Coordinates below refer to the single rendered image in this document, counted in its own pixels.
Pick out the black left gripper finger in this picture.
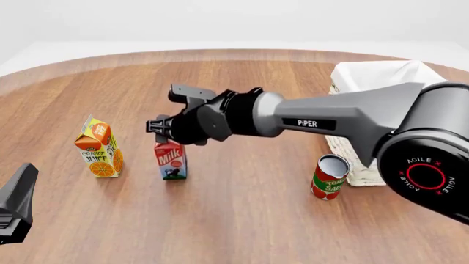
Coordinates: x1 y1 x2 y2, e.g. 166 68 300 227
0 162 40 221

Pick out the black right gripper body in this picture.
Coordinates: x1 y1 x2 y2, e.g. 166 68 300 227
145 114 177 139

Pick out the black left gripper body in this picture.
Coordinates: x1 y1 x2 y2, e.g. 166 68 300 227
0 205 34 246

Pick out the red and blue milk carton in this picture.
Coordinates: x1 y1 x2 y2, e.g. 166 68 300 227
153 138 189 181

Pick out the pale woven basket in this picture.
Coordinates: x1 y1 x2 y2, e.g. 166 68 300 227
323 79 389 188

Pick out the white cloth basket liner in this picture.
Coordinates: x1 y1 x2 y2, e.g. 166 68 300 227
330 59 448 96

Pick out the orange juice carton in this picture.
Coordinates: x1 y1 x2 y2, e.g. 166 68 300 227
73 114 125 179

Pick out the red tomato sauce can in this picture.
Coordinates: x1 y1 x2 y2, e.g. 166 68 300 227
310 153 352 201

